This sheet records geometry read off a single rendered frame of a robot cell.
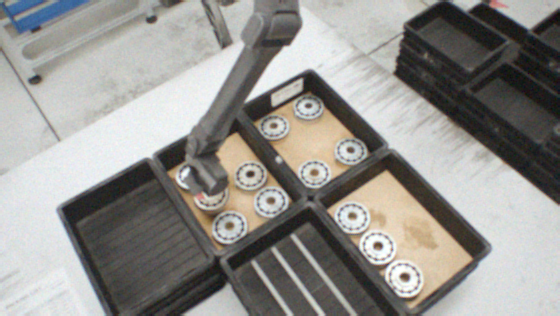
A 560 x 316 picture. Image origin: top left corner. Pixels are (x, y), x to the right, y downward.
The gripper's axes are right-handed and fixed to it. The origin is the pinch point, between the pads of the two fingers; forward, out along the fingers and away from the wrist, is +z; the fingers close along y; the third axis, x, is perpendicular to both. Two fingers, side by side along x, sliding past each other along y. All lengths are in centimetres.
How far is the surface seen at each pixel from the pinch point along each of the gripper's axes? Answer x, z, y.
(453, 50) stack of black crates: 22, 45, 137
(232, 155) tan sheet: 11.6, 7.8, 13.3
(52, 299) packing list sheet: 7, 19, -55
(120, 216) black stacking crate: 12.8, 7.0, -25.4
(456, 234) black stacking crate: -50, 4, 50
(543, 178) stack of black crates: -47, 60, 127
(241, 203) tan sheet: -4.8, 7.2, 6.5
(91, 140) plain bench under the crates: 56, 21, -23
